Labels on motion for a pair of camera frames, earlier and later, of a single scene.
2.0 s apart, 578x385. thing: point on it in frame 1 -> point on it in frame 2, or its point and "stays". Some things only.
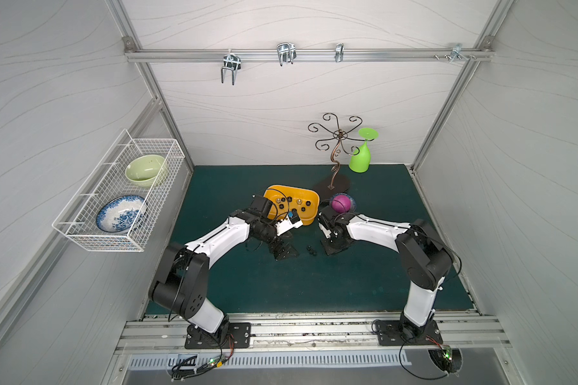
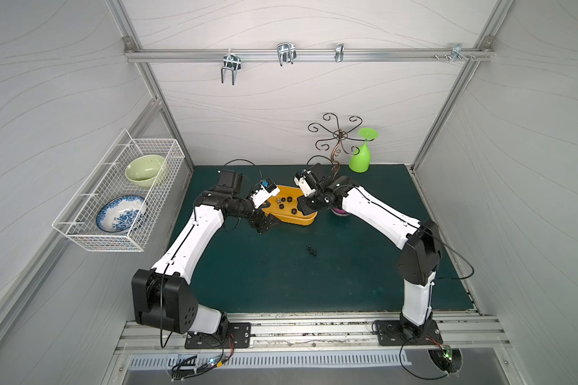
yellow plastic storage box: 286,199 stays
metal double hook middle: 286,52 stays
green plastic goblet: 360,163 stays
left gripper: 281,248 -> 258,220
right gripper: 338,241 -> 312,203
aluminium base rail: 311,334 stays
